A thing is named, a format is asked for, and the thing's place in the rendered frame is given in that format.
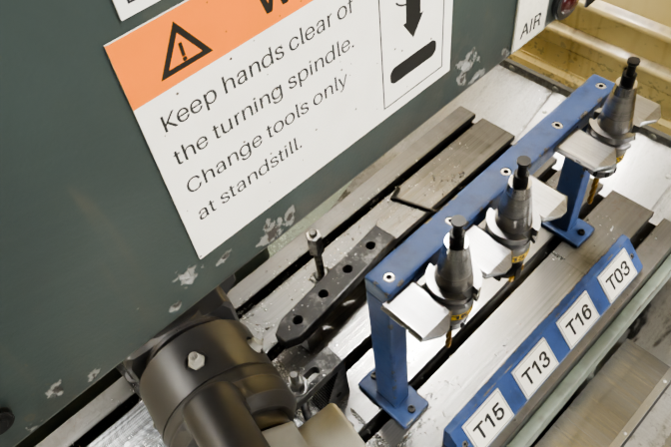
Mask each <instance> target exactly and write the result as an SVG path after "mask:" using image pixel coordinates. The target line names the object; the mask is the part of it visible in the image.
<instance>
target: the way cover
mask: <svg viewBox="0 0 671 447"><path fill-rule="evenodd" d="M534 447H671V366H669V365H667V364H666V363H664V362H663V361H661V360H660V359H658V358H657V357H655V356H654V355H652V354H651V353H649V352H648V351H646V350H645V349H643V348H642V347H640V346H639V345H637V344H636V343H634V342H633V341H632V340H630V339H629V338H627V339H626V340H625V341H624V342H623V343H622V345H621V346H620V347H619V348H618V349H617V350H616V352H615V353H614V354H613V355H612V356H611V357H610V359H609V360H608V361H607V362H606V363H605V364H604V366H603V367H602V368H601V369H600V370H599V371H598V373H597V374H596V375H595V376H594V377H593V378H592V380H591V381H590V382H589V383H588V384H587V385H586V387H585V388H584V389H583V390H582V391H581V393H580V394H579V395H578V396H577V397H576V398H575V400H574V401H573V402H572V403H571V404H570V405H569V407H568V408H567V409H566V410H565V411H564V412H563V414H562V415H561V416H560V417H559V418H558V419H557V421H556V422H555V423H554V424H553V425H552V426H551V428H550V429H549V430H548V431H547V432H546V433H545V435H544V436H543V437H542V438H541V439H540V440H539V442H538V443H537V444H536V445H535V446H534Z"/></svg>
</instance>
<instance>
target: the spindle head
mask: <svg viewBox="0 0 671 447"><path fill-rule="evenodd" d="M183 1H185V0H160V1H158V2H156V3H154V4H152V5H151V6H149V7H147V8H145V9H143V10H142V11H140V12H138V13H136V14H134V15H132V16H131V17H129V18H127V19H125V20H123V21H122V20H120V18H119V16H118V13H117V11H116V8H115V6H114V3H113V1H112V0H0V447H15V446H16V445H18V444H19V443H20V442H21V441H23V440H24V439H25V438H26V437H28V436H29V435H30V434H31V433H33V432H34V431H35V430H36V429H38V428H39V427H40V426H42V425H43V424H44V423H45V422H47V421H48V420H49V419H50V418H52V417H53V416H54V415H55V414H57V413H58V412H59V411H60V410H62V409H63V408H64V407H66V406H67V405H68V404H69V403H71V402H72V401H73V400H74V399H76V398H77V397H78V396H79V395H81V394H82V393H83V392H85V391H86V390H87V389H88V388H90V387H91V386H92V385H93V384H95V383H96V382H97V381H98V380H100V379H101V378H102V377H103V376H105V375H106V374H107V373H109V372H110V371H111V370H112V369H114V368H115V367H116V366H117V365H119V364H120V363H121V362H122V361H124V360H125V359H126V358H127V357H129V356H130V355H131V354H133V353H134V352H135V351H136V350H138V349H139V348H140V347H141V346H143V345H144V344H145V343H146V342H148V341H149V340H150V339H152V338H153V337H154V336H155V335H157V334H158V333H159V332H160V331H162V330H163V329H164V328H165V327H167V326H168V325H169V324H170V323H172V322H173V321H174V320H176V319H177V318H178V317H179V316H181V315H182V314H183V313H184V312H186V311H187V310H188V309H189V308H191V307H192V306H193V305H194V304H196V303H197V302H198V301H200V300H201V299H202V298H203V297H205V296H206V295H207V294H208V293H210V292H211V291H212V290H213V289H215V288H216V287H217V286H218V285H220V284H221V283H222V282H224V281H225V280H226V279H227V278H229V277H230V276H231V275H232V274H234V273H235V272H236V271H237V270H239V269H240V268H241V267H243V266H244V265H245V264H246V263H248V262H249V261H250V260H251V259H253V258H254V257H255V256H256V255H258V254H259V253H260V252H261V251H263V250H264V249H265V248H267V247H268V246H269V245H270V244H272V243H273V242H274V241H275V240H277V239H278V238H279V237H280V236H282V235H283V234H284V233H285V232H287V231H288V230H289V229H291V228H292V227H293V226H294V225H296V224H297V223H298V222H300V221H301V220H302V219H303V218H305V217H306V216H307V215H309V214H310V213H311V212H312V211H314V210H315V209H316V208H317V207H319V206H320V205H321V204H322V203H324V202H325V201H326V200H327V199H329V198H330V197H331V196H333V195H334V194H335V193H336V192H338V191H339V190H340V189H341V188H343V187H344V186H345V185H346V184H348V183H349V182H350V181H351V180H353V179H354V178H355V177H357V176H358V175H359V174H360V173H362V172H363V171H364V170H365V169H367V168H368V167H369V166H370V165H372V164H373V163H374V162H375V161H377V160H378V159H379V158H381V157H382V156H383V155H384V154H386V153H387V152H388V151H389V150H391V149H392V148H393V147H394V146H396V145H397V144H398V143H400V142H401V141H402V140H403V139H405V138H406V137H407V136H408V135H410V134H411V133H412V132H413V131H415V130H416V129H417V128H418V127H420V126H421V125H422V124H424V123H425V122H426V121H427V120H429V119H430V118H431V117H432V116H434V115H435V114H436V113H437V112H439V111H440V110H441V109H442V108H444V107H445V106H446V105H448V104H449V103H450V102H451V101H453V100H454V99H455V98H456V97H458V96H459V95H460V94H461V93H463V92H464V91H465V90H467V89H468V88H469V87H470V86H472V85H473V84H474V83H475V82H477V81H478V80H479V79H480V78H482V77H483V76H484V75H485V74H487V73H488V72H489V71H491V70H492V69H493V68H494V67H496V66H497V65H498V64H499V63H501V62H502V61H503V60H504V59H506V58H507V57H508V56H509V55H511V53H510V50H511V43H512V35H513V28H514V20H515V13H516V5H517V0H452V20H451V42H450V63H449V71H448V72H446V73H445V74H444V75H442V76H441V77H440V78H438V79H437V80H436V81H435V82H433V83H432V84H431V85H429V86H428V87H427V88H425V89H424V90H423V91H421V92H420V93H419V94H417V95H416V96H415V97H413V98H412V99H411V100H410V101H408V102H407V103H406V104H404V105H403V106H402V107H400V108H399V109H398V110H396V111H395V112H394V113H392V114H391V115H390V116H388V117H387V118H386V119H385V120H383V121H382V122H381V123H379V124H378V125H377V126H375V127H374V128H373V129H371V130H370V131H369V132H367V133H366V134H365V135H364V136H362V137H361V138H360V139H358V140H357V141H356V142H354V143H353V144H352V145H350V146H349V147H348V148H346V149H345V150H344V151H342V152H341V153H340V154H339V155H337V156H336V157H335V158H333V159H332V160H331V161H329V162H328V163H327V164H325V165H324V166H323V167H321V168H320V169H319V170H317V171H316V172H315V173H314V174H312V175H311V176H310V177H308V178H307V179H306V180H304V181H303V182H302V183H300V184H299V185H298V186H296V187H295V188H294V189H292V190H291V191H290V192H289V193H287V194H286V195H285V196H283V197H282V198H281V199H279V200H278V201H277V202H275V203H274V204H273V205H271V206H270V207H269V208H267V209H266V210H265V211H264V212H262V213H261V214H260V215H258V216H257V217H256V218H254V219H253V220H252V221H250V222H249V223H247V224H246V225H245V226H244V227H242V228H241V229H240V230H238V231H237V232H236V233H234V234H233V235H232V236H230V237H229V238H228V239H226V240H225V241H224V242H222V243H221V244H220V245H219V246H217V247H216V248H215V249H213V250H212V251H211V252H209V253H208V254H207V255H205V256H204V257H203V258H201V259H199V257H198V255H197V253H196V250H195V248H194V246H193V244H192V241H191V239H190V237H189V235H188V233H187V230H186V228H185V226H184V224H183V222H182V219H181V217H180V215H179V213H178V210H177V208H176V206H175V204H174V202H173V199H172V197H171V195H170V193H169V191H168V188H167V186H166V184H165V182H164V179H163V177H162V175H161V173H160V171H159V168H158V166H157V164H156V162H155V160H154V157H153V155H152V153H151V151H150V148H149V146H148V144H147V142H146V140H145V137H144V135H143V133H142V131H141V129H140V126H139V124H138V122H137V120H136V117H135V115H134V113H133V111H132V109H131V106H130V104H129V102H128V100H127V98H126V95H125V93H124V91H123V89H122V86H121V84H120V82H119V80H118V78H117V75H116V73H115V71H114V69H113V67H112V64H111V62H110V60H109V58H108V55H107V53H106V51H105V49H104V45H106V44H108V43H109V42H111V41H113V40H115V39H117V38H118V37H120V36H122V35H124V34H126V33H127V32H129V31H131V30H133V29H135V28H136V27H138V26H140V25H142V24H144V23H145V22H147V21H149V20H151V19H153V18H154V17H156V16H158V15H160V14H162V13H163V12H165V11H167V10H169V9H171V8H172V7H174V6H176V5H178V4H180V3H181V2H183ZM553 1H554V0H549V3H548V8H547V14H546V20H545V25H544V28H545V27H546V26H547V25H549V24H550V23H551V22H552V21H554V20H555V18H554V17H553V14H552V5H553Z"/></svg>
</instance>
